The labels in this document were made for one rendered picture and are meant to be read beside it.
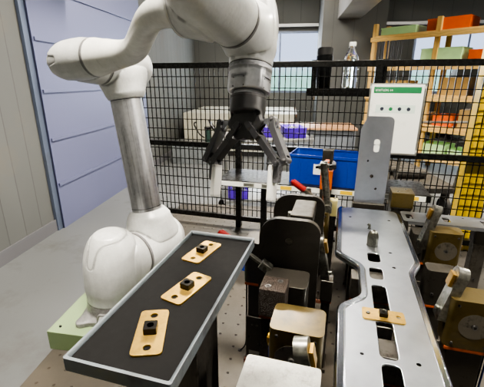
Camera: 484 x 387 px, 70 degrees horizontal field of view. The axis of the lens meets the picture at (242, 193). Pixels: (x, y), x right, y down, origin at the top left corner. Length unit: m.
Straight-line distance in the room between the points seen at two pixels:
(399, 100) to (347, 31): 6.10
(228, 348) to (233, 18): 0.89
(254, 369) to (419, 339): 0.39
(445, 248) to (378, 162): 0.43
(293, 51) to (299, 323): 8.35
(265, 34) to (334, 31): 7.00
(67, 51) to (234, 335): 0.95
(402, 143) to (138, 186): 1.15
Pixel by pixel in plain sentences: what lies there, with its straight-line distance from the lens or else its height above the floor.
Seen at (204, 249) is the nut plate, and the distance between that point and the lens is 0.65.
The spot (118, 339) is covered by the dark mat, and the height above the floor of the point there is 1.16.
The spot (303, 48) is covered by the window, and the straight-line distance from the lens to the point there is 8.81.
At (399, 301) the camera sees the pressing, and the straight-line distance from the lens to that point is 0.88.
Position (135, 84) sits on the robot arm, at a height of 1.45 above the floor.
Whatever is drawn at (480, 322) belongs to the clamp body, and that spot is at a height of 1.00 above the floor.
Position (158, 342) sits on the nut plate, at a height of 1.16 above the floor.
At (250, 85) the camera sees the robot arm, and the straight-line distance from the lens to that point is 0.70.
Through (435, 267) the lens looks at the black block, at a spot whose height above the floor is 0.99.
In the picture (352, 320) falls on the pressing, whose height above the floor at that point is 1.00.
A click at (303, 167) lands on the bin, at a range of 1.54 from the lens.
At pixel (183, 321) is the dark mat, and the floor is 1.16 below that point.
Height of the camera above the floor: 1.47
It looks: 18 degrees down
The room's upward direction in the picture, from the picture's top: straight up
